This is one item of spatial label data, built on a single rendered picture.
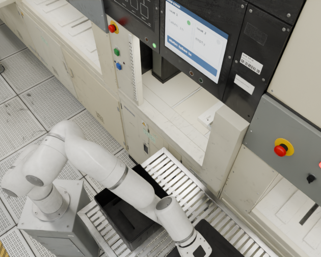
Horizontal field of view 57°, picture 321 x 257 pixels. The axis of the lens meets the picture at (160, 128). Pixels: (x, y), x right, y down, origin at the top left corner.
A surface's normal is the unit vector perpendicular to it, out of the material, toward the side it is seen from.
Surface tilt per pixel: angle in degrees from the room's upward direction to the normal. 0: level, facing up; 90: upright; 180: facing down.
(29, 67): 0
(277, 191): 0
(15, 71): 0
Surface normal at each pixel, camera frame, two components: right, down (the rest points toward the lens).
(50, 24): 0.00, -0.58
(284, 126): -0.75, 0.54
